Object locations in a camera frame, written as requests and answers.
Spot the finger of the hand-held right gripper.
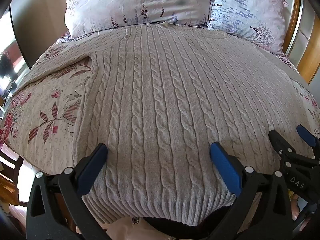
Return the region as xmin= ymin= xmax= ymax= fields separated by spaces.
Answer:
xmin=296 ymin=124 xmax=320 ymax=148
xmin=269 ymin=129 xmax=296 ymax=160

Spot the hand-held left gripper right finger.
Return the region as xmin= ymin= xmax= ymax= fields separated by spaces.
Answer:
xmin=209 ymin=142 xmax=293 ymax=240

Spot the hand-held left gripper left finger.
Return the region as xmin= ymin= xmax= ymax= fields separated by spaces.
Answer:
xmin=26 ymin=143 xmax=108 ymax=240

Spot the beige cable-knit sweater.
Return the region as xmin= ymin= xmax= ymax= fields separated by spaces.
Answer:
xmin=15 ymin=22 xmax=318 ymax=227

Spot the floral quilted bedspread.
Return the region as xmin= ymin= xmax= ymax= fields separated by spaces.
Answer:
xmin=0 ymin=30 xmax=320 ymax=180

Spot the beige garment with button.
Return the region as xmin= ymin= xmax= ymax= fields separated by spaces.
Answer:
xmin=104 ymin=216 xmax=175 ymax=240

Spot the black cloth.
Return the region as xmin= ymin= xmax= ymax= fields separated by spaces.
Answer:
xmin=142 ymin=204 xmax=233 ymax=240

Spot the wooden headboard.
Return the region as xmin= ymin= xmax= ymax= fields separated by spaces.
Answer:
xmin=282 ymin=0 xmax=320 ymax=85

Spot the brown wooden furniture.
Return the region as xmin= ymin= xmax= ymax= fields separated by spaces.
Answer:
xmin=0 ymin=142 xmax=28 ymax=207

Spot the blue floral pillow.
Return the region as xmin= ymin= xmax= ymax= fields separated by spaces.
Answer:
xmin=207 ymin=0 xmax=289 ymax=56

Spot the dark flat panel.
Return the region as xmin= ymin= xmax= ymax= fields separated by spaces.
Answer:
xmin=9 ymin=1 xmax=68 ymax=70

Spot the pink floral pillow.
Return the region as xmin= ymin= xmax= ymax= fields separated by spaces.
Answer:
xmin=61 ymin=0 xmax=218 ymax=39

